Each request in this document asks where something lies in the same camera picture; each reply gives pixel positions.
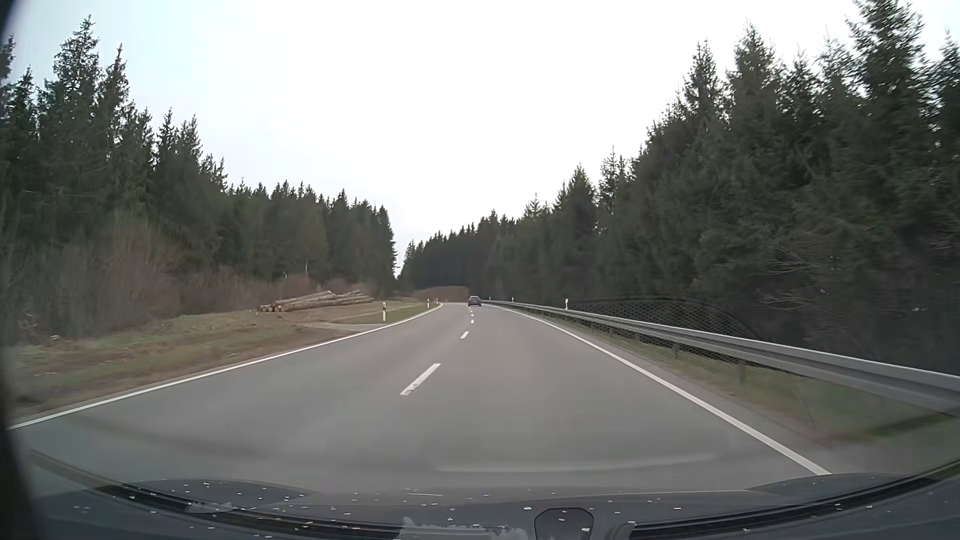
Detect dark conifer wood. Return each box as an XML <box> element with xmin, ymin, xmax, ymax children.
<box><xmin>399</xmin><ymin>0</ymin><xmax>960</xmax><ymax>374</ymax></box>
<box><xmin>0</xmin><ymin>16</ymin><xmax>399</xmax><ymax>346</ymax></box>

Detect grass verge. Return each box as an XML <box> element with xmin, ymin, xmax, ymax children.
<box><xmin>6</xmin><ymin>298</ymin><xmax>444</xmax><ymax>425</ymax></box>
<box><xmin>502</xmin><ymin>304</ymin><xmax>960</xmax><ymax>475</ymax></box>

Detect grey asphalt road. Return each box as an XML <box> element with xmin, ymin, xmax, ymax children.
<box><xmin>9</xmin><ymin>302</ymin><xmax>834</xmax><ymax>500</ymax></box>

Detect grey metal guard rail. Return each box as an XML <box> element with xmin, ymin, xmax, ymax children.
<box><xmin>483</xmin><ymin>300</ymin><xmax>960</xmax><ymax>417</ymax></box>

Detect pile of logs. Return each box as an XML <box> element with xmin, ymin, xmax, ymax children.
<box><xmin>258</xmin><ymin>290</ymin><xmax>375</xmax><ymax>314</ymax></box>

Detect bare brown bushes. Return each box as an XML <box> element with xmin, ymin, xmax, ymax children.
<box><xmin>411</xmin><ymin>285</ymin><xmax>471</xmax><ymax>303</ymax></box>

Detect car's own bonnet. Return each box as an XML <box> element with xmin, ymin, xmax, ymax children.
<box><xmin>22</xmin><ymin>450</ymin><xmax>960</xmax><ymax>540</ymax></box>

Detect road markings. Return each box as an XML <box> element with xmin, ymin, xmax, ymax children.
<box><xmin>9</xmin><ymin>303</ymin><xmax>831</xmax><ymax>477</ymax></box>

